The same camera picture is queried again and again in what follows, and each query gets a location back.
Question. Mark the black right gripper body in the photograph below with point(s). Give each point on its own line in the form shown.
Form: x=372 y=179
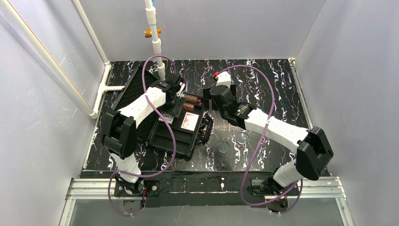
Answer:
x=211 y=101

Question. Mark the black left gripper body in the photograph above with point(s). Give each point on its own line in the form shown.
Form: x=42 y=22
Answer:
x=178 y=104

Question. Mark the orange black poker chip stack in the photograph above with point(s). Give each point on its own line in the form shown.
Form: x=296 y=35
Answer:
x=189 y=107

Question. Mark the red playing card box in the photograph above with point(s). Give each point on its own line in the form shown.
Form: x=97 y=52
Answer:
x=190 y=121

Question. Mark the black poker set case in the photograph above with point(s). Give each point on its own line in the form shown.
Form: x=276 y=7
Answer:
x=155 y=133

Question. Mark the blue playing card box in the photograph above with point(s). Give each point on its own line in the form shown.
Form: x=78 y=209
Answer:
x=168 y=118

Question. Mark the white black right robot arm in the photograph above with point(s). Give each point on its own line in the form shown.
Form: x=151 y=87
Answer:
x=311 y=146

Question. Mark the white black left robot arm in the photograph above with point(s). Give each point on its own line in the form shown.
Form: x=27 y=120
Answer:
x=120 y=129

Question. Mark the brown poker chip stack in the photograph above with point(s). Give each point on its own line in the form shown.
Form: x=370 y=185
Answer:
x=191 y=99

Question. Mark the clear acrylic dealer button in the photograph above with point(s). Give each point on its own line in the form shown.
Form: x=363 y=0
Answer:
x=242 y=138

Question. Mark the clear acrylic blind button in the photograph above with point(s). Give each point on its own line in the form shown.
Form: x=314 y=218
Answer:
x=223 y=147

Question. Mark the white pvc pipe pole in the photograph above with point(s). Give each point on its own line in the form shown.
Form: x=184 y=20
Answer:
x=156 y=41

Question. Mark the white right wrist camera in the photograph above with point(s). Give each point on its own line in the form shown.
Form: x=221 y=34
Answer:
x=223 y=78

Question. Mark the aluminium rail frame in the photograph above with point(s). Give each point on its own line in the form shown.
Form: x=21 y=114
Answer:
x=322 y=202

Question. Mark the white pipe frame left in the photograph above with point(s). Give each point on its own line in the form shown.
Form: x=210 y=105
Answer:
x=60 y=33

